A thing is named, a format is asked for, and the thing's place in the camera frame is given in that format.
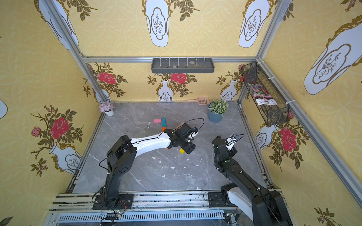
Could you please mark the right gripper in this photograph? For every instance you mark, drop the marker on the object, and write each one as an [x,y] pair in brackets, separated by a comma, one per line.
[219,154]

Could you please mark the green artificial plant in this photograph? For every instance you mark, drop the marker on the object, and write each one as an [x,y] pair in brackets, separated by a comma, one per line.
[218,107]

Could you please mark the blue flower pot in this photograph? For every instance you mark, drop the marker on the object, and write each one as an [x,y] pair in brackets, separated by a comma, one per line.
[213,117]

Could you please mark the grey wall shelf tray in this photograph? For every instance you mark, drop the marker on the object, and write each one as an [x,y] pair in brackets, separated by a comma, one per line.
[182,65]

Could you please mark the small white pot purple flowers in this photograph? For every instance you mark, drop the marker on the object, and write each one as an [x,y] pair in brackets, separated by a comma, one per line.
[107,108]

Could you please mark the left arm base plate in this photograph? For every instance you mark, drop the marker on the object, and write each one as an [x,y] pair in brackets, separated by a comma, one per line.
[122,201]

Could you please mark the teal wooden block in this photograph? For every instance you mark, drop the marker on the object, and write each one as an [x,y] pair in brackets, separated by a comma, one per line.
[163,120]

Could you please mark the packet in wire basket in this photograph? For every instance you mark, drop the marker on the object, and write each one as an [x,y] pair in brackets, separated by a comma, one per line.
[261,95]

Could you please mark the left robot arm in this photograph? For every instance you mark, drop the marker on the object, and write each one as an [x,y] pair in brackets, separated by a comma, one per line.
[121,156]

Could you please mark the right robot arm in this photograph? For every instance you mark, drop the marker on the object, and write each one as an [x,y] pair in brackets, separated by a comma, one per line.
[262,206]

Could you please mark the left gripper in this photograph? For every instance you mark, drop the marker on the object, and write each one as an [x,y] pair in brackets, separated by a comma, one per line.
[187,147]

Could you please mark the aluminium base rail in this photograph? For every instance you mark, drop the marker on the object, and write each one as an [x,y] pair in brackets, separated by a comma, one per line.
[156,206]

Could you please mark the black wire basket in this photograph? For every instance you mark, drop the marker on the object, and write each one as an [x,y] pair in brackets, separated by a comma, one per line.
[272,114]

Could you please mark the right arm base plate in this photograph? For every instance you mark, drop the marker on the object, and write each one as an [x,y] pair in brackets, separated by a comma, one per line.
[215,199]

